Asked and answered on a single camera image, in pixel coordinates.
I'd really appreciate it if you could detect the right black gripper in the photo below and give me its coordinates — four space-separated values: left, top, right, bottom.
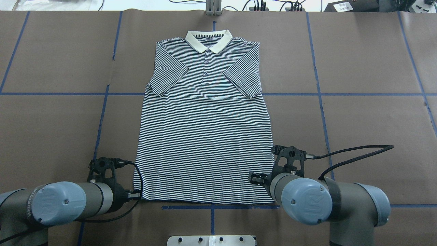
248 145 307 186

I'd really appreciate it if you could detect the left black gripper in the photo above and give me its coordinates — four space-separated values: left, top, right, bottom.
86 157 142 200

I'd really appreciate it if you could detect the navy white striped polo shirt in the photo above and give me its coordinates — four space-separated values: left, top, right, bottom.
133 30 274 205

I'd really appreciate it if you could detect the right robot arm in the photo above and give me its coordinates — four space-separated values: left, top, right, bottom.
248 145 393 246

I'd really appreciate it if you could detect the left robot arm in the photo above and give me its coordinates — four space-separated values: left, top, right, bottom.
1 157 143 246

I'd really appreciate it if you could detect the black box with label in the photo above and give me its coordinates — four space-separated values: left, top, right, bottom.
323 0 379 12

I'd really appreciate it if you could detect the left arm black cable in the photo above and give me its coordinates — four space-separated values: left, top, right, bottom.
73 159 144 222

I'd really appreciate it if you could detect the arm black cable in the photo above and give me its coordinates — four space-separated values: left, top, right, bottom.
73 159 144 222
306 145 395 181

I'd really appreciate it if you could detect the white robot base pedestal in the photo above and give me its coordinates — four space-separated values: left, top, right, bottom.
167 235 258 246

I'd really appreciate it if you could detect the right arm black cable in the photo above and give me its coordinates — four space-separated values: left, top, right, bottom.
306 145 395 181

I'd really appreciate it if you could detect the aluminium frame post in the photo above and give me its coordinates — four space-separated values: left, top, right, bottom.
206 0 223 16

